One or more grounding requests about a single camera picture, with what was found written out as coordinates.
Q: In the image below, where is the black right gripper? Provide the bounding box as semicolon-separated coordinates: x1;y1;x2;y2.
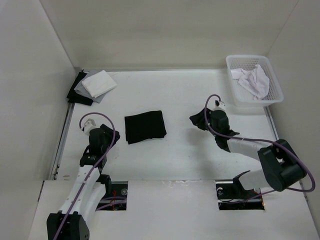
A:
189;107;219;137

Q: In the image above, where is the black tank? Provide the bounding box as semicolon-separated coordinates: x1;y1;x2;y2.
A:
66;71;94;106
124;110;167;145

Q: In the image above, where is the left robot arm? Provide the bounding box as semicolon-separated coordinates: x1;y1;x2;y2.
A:
46;123;120;240

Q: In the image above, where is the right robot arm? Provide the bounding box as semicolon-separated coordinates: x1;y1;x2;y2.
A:
189;108;307;192

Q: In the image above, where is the folded white tank top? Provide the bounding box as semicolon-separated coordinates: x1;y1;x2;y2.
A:
81;70;117;98

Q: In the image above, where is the folded black tank top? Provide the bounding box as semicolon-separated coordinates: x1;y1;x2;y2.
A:
66;71;94;106

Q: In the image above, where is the folded grey tank top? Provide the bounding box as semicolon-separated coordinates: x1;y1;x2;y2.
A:
74;70;106;103

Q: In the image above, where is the crumpled white tank top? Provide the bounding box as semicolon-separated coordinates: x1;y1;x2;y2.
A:
231;64;270;100

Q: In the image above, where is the white plastic mesh basket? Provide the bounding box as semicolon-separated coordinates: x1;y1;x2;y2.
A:
225;55;284;107

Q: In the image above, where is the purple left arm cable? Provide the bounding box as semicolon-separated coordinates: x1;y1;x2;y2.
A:
53;112;128;240

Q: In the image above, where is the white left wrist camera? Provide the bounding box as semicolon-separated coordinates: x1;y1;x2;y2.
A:
81;118;97;136

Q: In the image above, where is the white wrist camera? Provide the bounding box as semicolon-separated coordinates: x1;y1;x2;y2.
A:
81;118;97;136
213;100;226;112

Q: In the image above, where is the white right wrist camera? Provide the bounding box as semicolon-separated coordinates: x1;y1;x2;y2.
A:
213;100;226;112

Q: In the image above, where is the right metal table rail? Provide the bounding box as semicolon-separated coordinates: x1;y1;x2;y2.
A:
263;106;279;140

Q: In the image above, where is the metal table rail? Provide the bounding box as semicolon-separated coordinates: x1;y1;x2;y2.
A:
51;66;85;181
263;106;279;140

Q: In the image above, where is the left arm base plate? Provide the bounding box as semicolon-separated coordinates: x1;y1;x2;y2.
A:
97;181;129;211

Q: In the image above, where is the left metal table rail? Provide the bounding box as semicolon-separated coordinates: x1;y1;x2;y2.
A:
51;66;85;181

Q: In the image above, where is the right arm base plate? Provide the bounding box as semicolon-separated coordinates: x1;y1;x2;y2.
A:
215;180;265;211

